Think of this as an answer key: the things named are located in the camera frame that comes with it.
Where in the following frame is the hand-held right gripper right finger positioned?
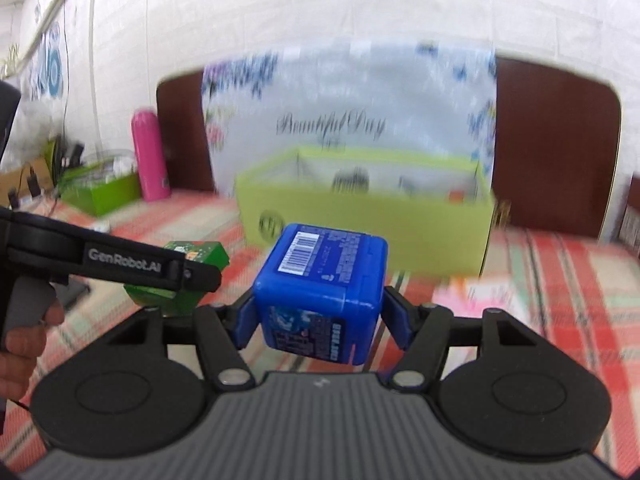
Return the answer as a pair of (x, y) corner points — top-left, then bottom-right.
(382, 284), (532, 392)

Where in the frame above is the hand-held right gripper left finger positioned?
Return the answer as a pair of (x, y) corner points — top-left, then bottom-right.
(106, 290), (259, 392)

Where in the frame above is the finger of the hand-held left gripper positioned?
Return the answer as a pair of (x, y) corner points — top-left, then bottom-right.
(167, 254), (223, 294)

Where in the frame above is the patterned green small box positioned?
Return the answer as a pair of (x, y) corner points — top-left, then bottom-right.
(123, 240), (231, 317)

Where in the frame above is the blue cube box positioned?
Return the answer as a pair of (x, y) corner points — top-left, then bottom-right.
(252, 223), (390, 367)

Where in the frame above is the light green cardboard box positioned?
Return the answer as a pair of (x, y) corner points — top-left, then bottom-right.
(234, 146), (499, 279)

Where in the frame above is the person's left hand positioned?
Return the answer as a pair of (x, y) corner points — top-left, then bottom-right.
(0, 304), (66, 402)

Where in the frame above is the black adapter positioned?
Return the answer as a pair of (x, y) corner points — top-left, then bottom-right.
(25, 166), (45, 199)

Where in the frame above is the green tray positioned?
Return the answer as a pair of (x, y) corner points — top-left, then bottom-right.
(59, 157), (143, 218)

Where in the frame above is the pink white packet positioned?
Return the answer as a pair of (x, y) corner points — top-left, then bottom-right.
(434, 276), (532, 322)

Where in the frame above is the clear plastic bag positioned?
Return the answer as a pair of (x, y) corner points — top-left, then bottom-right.
(82, 148), (137, 182)

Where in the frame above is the pink bottle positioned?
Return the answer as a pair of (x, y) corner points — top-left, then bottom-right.
(131, 107), (172, 203)

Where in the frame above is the dark grey object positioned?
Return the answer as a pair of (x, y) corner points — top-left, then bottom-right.
(0, 79), (22, 163)

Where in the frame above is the red plaid blanket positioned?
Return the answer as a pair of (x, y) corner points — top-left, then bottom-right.
(0, 189), (640, 477)

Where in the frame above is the floral bedding package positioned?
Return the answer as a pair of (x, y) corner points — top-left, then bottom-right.
(200, 42), (499, 197)

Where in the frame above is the brown wooden headboard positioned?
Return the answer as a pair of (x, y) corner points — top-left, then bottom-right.
(155, 55), (624, 242)

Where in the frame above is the brown box with label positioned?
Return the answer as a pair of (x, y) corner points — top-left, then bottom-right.
(616, 174), (640, 257)

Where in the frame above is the blue wall sticker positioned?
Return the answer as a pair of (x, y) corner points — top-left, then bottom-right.
(27, 19), (67, 102)

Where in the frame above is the white wall cable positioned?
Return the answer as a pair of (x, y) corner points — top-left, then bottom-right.
(60, 0), (103, 153)

